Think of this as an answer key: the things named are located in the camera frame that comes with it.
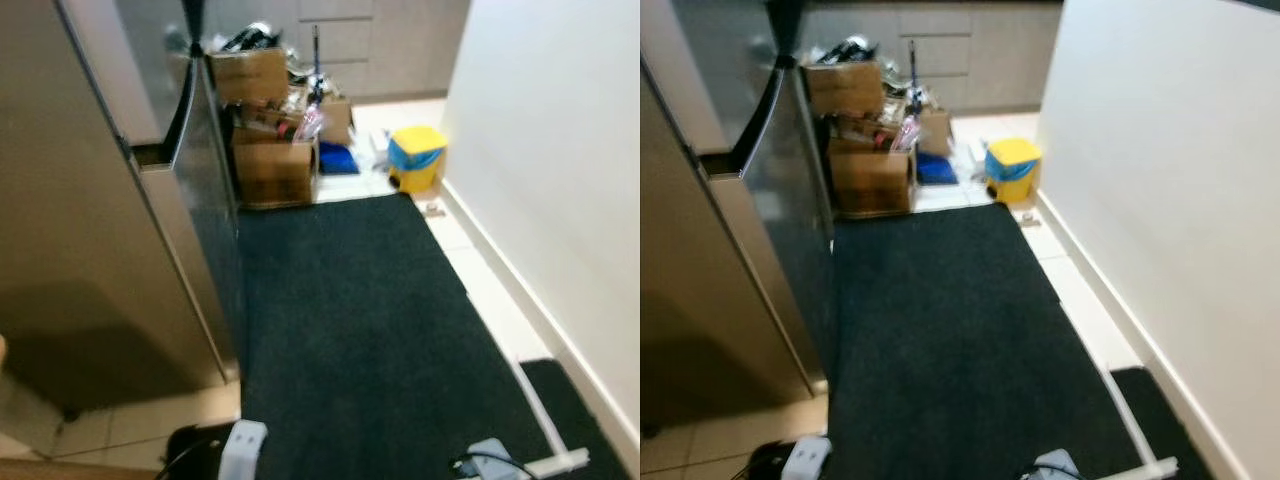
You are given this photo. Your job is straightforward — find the grey steel fridge body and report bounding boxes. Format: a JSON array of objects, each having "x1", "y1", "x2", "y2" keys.
[
  {"x1": 0, "y1": 0, "x2": 233, "y2": 419},
  {"x1": 640, "y1": 55, "x2": 823, "y2": 441}
]

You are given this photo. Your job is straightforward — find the grey fridge upper door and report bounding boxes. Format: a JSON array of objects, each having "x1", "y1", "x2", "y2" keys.
[
  {"x1": 60, "y1": 0, "x2": 206, "y2": 167},
  {"x1": 665, "y1": 0, "x2": 806, "y2": 183}
]

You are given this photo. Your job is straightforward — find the white floor tape strip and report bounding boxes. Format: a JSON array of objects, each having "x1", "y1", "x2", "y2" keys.
[
  {"x1": 1105, "y1": 368, "x2": 1183, "y2": 480},
  {"x1": 512, "y1": 355, "x2": 593, "y2": 478}
]

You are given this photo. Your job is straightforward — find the large black floor mat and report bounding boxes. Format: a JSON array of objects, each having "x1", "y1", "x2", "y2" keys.
[
  {"x1": 825, "y1": 202, "x2": 1148, "y2": 480},
  {"x1": 236, "y1": 192, "x2": 561, "y2": 480}
]

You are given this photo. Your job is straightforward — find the blue flat item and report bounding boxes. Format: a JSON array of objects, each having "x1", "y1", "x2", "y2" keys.
[
  {"x1": 916, "y1": 152, "x2": 960, "y2": 187},
  {"x1": 319, "y1": 142, "x2": 360, "y2": 177}
]

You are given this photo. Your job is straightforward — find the small brown cardboard box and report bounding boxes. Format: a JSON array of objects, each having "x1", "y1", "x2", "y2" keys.
[
  {"x1": 318, "y1": 96, "x2": 355, "y2": 147},
  {"x1": 918, "y1": 108, "x2": 954, "y2": 157}
]

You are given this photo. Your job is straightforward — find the yellow bin with blue band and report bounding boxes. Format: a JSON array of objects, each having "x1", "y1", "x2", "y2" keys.
[
  {"x1": 387, "y1": 125, "x2": 449, "y2": 195},
  {"x1": 984, "y1": 136, "x2": 1043, "y2": 206}
]

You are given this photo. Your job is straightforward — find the black items pile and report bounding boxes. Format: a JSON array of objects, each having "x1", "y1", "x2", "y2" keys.
[
  {"x1": 818, "y1": 35, "x2": 883, "y2": 67},
  {"x1": 218, "y1": 20, "x2": 287, "y2": 54}
]

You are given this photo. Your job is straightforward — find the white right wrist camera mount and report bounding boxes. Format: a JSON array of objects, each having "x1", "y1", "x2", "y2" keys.
[
  {"x1": 1030, "y1": 450, "x2": 1088, "y2": 480},
  {"x1": 463, "y1": 438, "x2": 533, "y2": 480}
]

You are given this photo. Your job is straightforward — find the black fridge door handle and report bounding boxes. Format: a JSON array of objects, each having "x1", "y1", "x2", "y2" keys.
[
  {"x1": 740, "y1": 0, "x2": 803, "y2": 177},
  {"x1": 163, "y1": 0, "x2": 208, "y2": 161}
]

